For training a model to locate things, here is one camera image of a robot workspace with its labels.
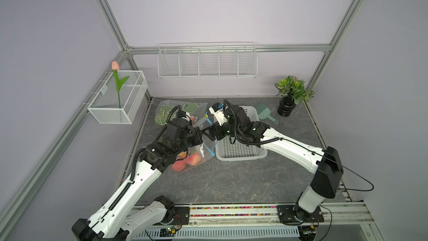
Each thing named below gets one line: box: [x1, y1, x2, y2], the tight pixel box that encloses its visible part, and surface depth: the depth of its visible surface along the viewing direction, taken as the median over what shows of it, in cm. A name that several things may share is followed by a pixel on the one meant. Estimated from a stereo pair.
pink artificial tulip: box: [111, 60, 130, 109], surface depth 81 cm
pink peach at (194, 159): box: [184, 151, 202, 166], surface depth 77 cm
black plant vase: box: [276, 96, 296, 118], surface depth 107 cm
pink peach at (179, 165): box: [171, 160, 186, 173], surface depth 85 cm
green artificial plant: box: [274, 75, 315, 105], surface depth 93 cm
